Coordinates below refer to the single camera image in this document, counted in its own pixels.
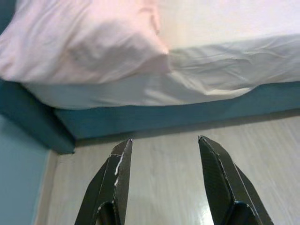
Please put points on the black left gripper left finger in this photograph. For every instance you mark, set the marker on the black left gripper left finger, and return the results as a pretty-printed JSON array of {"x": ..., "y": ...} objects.
[{"x": 110, "y": 187}]

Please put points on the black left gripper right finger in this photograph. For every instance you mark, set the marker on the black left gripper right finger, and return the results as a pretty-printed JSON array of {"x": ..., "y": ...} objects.
[{"x": 229, "y": 187}]

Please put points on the pink patterned pillow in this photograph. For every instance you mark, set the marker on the pink patterned pillow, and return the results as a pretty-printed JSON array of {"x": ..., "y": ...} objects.
[{"x": 70, "y": 42}]

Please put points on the mattress with white sheet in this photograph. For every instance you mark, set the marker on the mattress with white sheet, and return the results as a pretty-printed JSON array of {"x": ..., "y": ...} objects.
[{"x": 222, "y": 58}]

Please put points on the beige wall baseboard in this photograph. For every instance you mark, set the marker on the beige wall baseboard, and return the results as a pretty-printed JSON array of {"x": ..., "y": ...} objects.
[{"x": 45, "y": 192}]

